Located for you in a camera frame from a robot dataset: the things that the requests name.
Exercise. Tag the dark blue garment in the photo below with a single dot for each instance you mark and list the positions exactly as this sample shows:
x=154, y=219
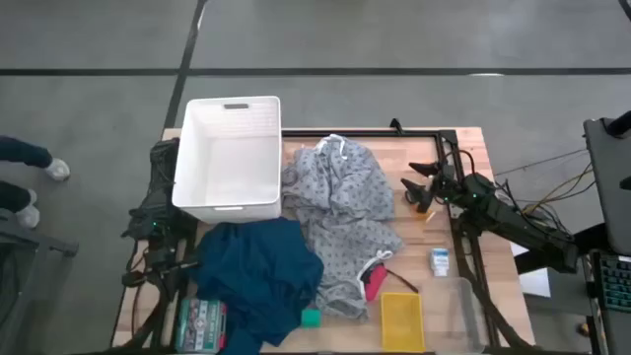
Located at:
x=256, y=276

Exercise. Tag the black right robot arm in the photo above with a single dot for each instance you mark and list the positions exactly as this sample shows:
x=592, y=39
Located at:
x=517, y=222

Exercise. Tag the black monitor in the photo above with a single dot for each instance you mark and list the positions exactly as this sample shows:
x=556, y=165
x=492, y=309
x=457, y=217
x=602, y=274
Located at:
x=611, y=187

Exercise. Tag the clear plastic container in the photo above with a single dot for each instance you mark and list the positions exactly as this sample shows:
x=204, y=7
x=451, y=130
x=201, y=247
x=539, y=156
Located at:
x=458, y=315

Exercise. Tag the white blue medicine box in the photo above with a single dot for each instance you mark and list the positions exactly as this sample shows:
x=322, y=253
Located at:
x=439, y=261

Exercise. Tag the small teal block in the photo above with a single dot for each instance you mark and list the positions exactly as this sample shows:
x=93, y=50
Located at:
x=311, y=318

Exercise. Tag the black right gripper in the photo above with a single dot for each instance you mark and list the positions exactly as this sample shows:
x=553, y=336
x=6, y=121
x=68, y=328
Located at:
x=446, y=187

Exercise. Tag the black clamp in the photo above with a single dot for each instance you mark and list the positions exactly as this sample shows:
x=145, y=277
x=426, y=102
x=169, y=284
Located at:
x=396, y=125

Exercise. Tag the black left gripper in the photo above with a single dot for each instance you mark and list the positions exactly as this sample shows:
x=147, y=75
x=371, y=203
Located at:
x=160, y=268

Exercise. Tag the white paper sheet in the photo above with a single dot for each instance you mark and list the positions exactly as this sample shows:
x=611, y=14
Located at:
x=535, y=283

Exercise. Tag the person's leg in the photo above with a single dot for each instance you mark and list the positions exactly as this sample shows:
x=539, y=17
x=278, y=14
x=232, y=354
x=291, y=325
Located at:
x=20, y=202
x=24, y=153

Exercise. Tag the grey metal table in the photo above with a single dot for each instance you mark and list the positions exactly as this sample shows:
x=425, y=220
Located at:
x=29, y=241

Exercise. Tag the black keyboard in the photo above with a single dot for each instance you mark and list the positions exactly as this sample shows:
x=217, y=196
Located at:
x=616, y=283

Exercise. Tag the green red first aid kit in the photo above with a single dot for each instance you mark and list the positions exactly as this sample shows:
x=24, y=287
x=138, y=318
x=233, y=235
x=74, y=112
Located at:
x=199, y=325

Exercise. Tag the grey patterned hospital gown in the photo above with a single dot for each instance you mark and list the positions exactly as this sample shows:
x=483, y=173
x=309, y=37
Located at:
x=340, y=197

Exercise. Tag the white plastic laundry basket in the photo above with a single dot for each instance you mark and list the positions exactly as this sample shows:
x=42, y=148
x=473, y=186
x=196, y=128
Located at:
x=227, y=163

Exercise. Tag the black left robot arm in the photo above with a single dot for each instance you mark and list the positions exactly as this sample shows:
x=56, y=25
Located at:
x=158, y=207

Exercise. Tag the orange pill bottle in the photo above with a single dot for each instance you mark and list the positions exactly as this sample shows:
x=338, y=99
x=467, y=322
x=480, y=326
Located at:
x=430, y=216

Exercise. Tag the black desk beam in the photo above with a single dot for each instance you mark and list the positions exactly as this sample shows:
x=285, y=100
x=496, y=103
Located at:
x=591, y=239

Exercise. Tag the yellow plastic tray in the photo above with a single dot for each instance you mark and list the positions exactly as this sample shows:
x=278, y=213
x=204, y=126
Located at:
x=401, y=323

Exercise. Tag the red medical item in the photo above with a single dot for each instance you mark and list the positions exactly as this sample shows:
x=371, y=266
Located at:
x=375, y=283

